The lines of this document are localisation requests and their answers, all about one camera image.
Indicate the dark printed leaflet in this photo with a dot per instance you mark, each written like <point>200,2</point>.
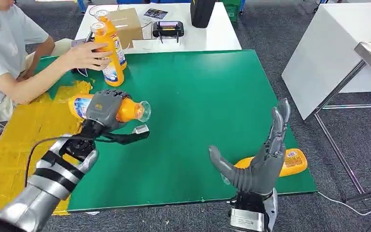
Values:
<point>155,13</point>

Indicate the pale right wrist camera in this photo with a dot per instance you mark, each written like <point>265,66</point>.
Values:
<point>247,221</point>

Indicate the yellow plastic sheet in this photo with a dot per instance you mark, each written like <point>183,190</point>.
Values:
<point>9,160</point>

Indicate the small white table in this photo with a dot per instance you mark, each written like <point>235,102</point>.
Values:
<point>211,35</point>

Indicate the brown cardboard box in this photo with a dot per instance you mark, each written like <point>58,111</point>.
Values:
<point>130,24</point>

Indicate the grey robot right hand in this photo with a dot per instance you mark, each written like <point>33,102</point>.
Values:
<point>259,176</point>

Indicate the black ribbed cylindrical object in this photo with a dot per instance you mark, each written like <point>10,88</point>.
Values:
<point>202,12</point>

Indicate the green table mat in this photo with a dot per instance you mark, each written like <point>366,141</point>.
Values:
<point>188,112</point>

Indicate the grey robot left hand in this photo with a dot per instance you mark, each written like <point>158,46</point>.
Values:
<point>103,110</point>

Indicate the orange drink bottle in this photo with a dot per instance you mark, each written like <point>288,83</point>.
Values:
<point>119,51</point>
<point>295,160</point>
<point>129,110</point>
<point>113,73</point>

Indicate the black handheld controller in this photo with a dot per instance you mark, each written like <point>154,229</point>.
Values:
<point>168,28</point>

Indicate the person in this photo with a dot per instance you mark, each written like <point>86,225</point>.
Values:
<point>2,41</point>

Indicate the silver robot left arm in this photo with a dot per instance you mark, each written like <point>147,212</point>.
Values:
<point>44,185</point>

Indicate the large white table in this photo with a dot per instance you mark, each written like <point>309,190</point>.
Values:
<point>323,51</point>

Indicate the grey metal table frame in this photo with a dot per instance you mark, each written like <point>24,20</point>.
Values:
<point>337,147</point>

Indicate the person's right hand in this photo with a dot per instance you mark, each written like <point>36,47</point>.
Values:
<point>87,57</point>

